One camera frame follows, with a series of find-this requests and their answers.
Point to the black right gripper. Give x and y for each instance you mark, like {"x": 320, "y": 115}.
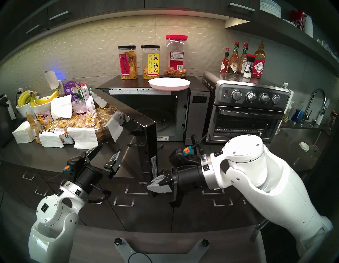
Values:
{"x": 188, "y": 177}

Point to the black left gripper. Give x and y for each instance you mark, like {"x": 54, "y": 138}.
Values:
{"x": 91, "y": 177}

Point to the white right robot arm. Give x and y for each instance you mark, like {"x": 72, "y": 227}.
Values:
{"x": 264, "y": 180}

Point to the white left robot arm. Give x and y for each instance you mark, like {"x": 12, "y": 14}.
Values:
{"x": 53, "y": 212}

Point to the black microwave body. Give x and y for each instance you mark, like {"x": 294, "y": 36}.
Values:
{"x": 197, "y": 119}

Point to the white round plate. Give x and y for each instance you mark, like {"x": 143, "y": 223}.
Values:
{"x": 169, "y": 84}

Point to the dark upper cabinet door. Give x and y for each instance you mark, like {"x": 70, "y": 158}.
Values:
{"x": 95, "y": 10}
{"x": 198, "y": 6}
{"x": 21, "y": 21}

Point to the large white paper napkin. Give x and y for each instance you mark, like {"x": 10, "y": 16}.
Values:
{"x": 84, "y": 137}

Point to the dark lower cabinet run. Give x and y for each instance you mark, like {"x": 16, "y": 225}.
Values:
{"x": 148, "y": 217}

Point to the white box French flag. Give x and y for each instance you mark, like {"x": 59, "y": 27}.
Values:
{"x": 67, "y": 139}

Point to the yellow wrapped cake packs pile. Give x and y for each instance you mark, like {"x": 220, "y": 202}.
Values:
{"x": 79, "y": 122}

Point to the small white paper napkin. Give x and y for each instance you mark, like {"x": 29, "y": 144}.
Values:
{"x": 51, "y": 139}

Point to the white plastic forks bundle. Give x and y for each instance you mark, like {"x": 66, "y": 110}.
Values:
{"x": 89, "y": 103}

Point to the draped white paper napkin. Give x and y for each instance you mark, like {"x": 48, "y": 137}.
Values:
{"x": 61, "y": 107}

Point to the green red tea packets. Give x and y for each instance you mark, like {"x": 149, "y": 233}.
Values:
{"x": 86, "y": 91}

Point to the black star knob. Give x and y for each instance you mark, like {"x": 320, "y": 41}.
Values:
{"x": 204, "y": 242}
{"x": 117, "y": 241}

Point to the pink Korean snack pack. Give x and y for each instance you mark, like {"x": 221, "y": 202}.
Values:
{"x": 43, "y": 116}

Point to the brown paper snack bag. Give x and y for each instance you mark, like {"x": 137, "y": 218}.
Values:
{"x": 34, "y": 128}

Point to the purple biscotti bag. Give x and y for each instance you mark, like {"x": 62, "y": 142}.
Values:
{"x": 70, "y": 87}

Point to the white fruit bowl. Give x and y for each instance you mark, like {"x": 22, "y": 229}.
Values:
{"x": 22, "y": 109}
{"x": 43, "y": 107}

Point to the ripe yellow banana bunch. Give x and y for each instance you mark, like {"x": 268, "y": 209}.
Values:
{"x": 46, "y": 99}

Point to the white napkin stack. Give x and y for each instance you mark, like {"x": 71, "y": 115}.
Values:
{"x": 22, "y": 132}

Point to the snack jar red label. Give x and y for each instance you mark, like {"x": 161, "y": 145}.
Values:
{"x": 128, "y": 63}

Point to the greenish yellow banana bunch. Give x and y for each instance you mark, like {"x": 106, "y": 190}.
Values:
{"x": 22, "y": 96}

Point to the grey metal bar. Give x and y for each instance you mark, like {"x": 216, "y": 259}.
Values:
{"x": 254, "y": 233}

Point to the snack jar yellow label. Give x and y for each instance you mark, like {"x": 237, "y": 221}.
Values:
{"x": 151, "y": 63}

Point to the stainless steel toaster oven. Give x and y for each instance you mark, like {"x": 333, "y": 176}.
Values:
{"x": 246, "y": 106}

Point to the clear jar red lid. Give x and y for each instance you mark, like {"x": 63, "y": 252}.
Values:
{"x": 176, "y": 55}

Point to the small red hot sauce bottle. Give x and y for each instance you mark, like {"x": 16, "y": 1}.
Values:
{"x": 224, "y": 65}

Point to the steel sink basin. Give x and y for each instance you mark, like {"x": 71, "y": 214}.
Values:
{"x": 294, "y": 137}

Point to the brown sauce bottle green cap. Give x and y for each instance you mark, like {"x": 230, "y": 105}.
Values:
{"x": 234, "y": 63}

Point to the spice shaker red black cap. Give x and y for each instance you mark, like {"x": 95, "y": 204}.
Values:
{"x": 249, "y": 70}

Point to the pale sauce bottle green cap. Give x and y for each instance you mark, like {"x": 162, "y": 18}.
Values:
{"x": 243, "y": 63}

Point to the white sink stopper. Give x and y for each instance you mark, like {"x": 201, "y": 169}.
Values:
{"x": 304, "y": 146}

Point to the large orange hot sauce bottle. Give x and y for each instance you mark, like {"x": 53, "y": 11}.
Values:
{"x": 258, "y": 66}

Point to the chrome kitchen faucet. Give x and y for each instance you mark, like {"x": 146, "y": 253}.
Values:
{"x": 308, "y": 106}

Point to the brown container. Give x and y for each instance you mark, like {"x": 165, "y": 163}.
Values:
{"x": 333, "y": 119}

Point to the stack of white plates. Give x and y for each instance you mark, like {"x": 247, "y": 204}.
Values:
{"x": 270, "y": 9}

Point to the stack of red cups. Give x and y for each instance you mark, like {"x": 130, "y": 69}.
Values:
{"x": 299, "y": 22}

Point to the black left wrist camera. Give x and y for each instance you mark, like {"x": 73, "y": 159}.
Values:
{"x": 75, "y": 164}

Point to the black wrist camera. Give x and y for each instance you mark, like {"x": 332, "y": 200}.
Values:
{"x": 180, "y": 157}
{"x": 75, "y": 164}

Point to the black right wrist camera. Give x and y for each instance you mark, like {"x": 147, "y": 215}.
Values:
{"x": 180, "y": 157}

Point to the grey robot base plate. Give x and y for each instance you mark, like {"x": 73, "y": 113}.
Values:
{"x": 174, "y": 258}

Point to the white plug-in wall device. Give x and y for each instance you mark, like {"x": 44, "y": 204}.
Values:
{"x": 51, "y": 79}

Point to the white wall outlet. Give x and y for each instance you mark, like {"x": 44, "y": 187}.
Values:
{"x": 20, "y": 91}

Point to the dark open wall shelf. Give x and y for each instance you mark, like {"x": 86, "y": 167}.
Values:
{"x": 278, "y": 31}

